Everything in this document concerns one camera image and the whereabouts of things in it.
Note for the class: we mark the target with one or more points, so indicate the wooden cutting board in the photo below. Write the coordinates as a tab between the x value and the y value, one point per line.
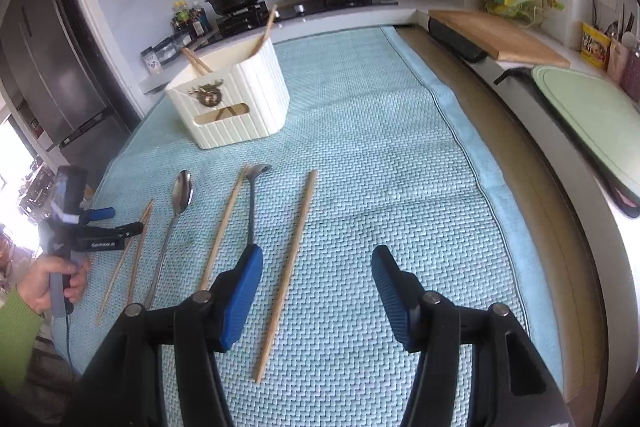
500	34

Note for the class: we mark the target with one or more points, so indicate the cream ribbed utensil holder box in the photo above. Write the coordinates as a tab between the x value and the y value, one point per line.
250	107

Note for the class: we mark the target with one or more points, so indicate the purple soap bottle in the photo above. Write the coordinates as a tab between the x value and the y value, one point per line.
632	74

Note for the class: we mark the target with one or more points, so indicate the green cutting board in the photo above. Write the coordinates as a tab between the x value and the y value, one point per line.
590	117

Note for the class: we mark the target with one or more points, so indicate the light blue woven towel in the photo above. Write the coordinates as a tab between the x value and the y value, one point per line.
375	157

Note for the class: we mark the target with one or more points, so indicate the silver metal spoon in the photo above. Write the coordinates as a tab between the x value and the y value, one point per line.
182	192

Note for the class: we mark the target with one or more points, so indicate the person's left hand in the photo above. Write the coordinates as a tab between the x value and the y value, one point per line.
37	287

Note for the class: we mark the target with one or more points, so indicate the spice jar with black lid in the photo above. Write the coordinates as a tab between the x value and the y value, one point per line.
166	49
181	41

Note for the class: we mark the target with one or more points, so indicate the black gas stove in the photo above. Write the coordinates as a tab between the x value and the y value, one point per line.
310	9

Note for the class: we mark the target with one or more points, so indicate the yellow printed cup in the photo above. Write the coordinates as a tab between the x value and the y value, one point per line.
595	44

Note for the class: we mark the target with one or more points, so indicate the person's left forearm green sleeve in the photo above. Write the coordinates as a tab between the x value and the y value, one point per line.
15	342

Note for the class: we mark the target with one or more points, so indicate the white knife block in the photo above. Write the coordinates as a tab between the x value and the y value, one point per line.
565	7

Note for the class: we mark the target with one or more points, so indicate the pink utensil cup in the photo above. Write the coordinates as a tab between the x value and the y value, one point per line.
619	59

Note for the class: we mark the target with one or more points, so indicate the black flat appliance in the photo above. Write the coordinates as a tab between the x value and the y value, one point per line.
460	44

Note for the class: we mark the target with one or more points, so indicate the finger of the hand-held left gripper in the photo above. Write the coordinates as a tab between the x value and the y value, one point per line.
131	229
102	213

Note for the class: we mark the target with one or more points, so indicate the grey refrigerator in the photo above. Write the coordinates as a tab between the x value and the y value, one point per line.
50	57

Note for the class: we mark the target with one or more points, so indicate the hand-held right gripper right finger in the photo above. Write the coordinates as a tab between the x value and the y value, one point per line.
395	302

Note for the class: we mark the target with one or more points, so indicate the dark sauce bottles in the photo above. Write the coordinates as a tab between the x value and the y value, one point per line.
190	17

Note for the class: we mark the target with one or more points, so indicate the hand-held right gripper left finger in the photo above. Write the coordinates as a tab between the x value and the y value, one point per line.
240	302

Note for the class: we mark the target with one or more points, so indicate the dark metal spoon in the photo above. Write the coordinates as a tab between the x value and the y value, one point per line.
251	217

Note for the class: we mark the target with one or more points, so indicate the spice jar with white label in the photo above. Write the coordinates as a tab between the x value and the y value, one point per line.
151	61

